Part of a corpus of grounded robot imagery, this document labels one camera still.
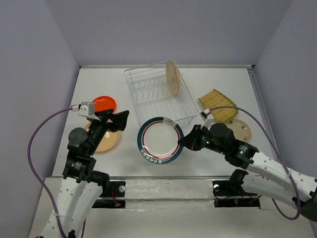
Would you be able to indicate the white plate with green rim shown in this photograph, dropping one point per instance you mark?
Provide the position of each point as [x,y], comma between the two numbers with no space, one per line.
[157,140]

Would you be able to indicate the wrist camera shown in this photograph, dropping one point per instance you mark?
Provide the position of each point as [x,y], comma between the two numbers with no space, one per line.
[87,109]
[207,117]

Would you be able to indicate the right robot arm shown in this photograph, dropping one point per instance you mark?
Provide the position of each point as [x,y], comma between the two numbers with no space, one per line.
[256,172]

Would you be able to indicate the beige plate with leaf design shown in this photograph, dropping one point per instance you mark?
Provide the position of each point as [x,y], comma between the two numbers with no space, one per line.
[173,77]

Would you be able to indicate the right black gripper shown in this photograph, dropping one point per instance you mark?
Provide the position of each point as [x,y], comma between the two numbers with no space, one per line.
[190,141]

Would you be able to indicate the orange translucent plate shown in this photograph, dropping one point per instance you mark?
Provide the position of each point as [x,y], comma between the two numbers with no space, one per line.
[104,103]

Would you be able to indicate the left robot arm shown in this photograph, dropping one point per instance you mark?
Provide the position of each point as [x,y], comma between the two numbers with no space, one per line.
[81,185]

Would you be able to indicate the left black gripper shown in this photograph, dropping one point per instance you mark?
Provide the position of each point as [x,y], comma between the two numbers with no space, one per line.
[119,119]

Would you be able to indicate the small cream plate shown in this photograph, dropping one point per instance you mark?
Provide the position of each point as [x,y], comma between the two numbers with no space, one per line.
[240,129]

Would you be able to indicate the white wire dish rack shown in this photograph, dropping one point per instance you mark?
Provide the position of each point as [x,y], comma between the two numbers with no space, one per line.
[152,97]

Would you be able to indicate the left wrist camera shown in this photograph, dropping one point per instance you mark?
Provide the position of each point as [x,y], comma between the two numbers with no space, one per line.
[87,109]

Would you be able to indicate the tan round plate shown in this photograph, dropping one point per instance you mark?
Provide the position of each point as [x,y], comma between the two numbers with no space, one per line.
[109,140]

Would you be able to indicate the yellow bamboo-pattern rectangular plate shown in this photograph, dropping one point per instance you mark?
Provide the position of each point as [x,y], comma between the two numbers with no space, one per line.
[214,99]

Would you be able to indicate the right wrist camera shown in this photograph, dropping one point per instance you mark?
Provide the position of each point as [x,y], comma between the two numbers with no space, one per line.
[207,117]

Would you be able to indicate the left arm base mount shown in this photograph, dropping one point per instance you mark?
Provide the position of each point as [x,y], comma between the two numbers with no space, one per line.
[114,197]

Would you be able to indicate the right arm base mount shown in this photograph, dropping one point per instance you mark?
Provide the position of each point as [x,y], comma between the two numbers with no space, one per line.
[230,194]

